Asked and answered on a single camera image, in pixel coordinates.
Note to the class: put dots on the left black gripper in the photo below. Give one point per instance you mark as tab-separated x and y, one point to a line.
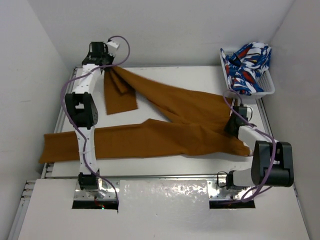
111	56

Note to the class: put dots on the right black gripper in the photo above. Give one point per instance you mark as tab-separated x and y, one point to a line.
227	128

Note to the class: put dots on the brown trousers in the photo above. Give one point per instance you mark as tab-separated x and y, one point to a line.
195	121

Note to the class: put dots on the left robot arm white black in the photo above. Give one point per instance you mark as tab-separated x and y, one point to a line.
83	113

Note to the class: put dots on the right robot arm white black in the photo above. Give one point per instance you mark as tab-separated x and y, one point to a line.
272	160

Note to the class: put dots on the white plastic basket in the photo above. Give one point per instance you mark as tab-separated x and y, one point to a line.
264	81

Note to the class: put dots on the blue red white patterned garment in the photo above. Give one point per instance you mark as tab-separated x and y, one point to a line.
245	65

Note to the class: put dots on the white front cover panel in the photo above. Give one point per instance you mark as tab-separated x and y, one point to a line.
159	210

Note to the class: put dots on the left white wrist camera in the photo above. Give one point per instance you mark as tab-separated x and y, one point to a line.
112	46

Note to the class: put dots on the right silver arm base plate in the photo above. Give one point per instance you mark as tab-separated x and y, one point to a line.
218	193

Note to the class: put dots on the left silver arm base plate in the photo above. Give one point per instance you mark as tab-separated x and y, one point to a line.
103	192

